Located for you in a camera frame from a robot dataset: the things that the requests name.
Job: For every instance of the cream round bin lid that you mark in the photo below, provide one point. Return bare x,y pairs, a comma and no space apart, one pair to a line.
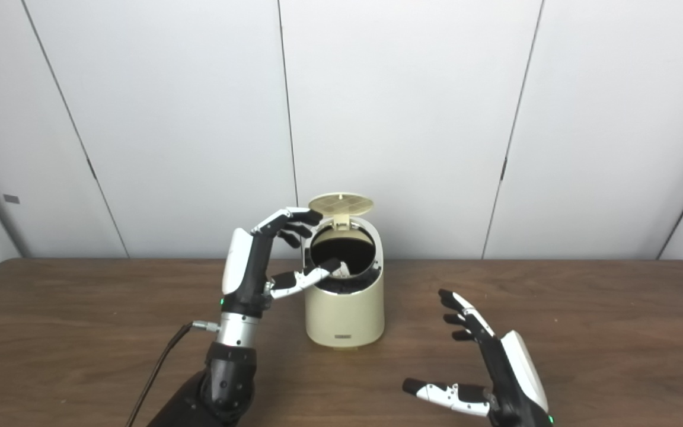
341,203

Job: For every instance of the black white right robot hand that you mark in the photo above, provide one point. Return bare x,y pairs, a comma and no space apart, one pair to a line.
510,379

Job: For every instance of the small grey wall label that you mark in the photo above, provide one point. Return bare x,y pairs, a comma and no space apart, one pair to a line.
11,198

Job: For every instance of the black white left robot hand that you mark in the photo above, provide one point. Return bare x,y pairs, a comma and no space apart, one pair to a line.
249,267

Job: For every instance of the black panel seam clip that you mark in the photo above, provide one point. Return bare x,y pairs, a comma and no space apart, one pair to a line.
504,169

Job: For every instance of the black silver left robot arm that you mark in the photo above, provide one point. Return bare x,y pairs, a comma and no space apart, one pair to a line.
229,373

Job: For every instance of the white green milk carton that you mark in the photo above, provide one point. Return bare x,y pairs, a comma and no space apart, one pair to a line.
345,270

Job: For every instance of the cream-colored bin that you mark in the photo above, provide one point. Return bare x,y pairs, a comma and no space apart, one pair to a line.
344,314

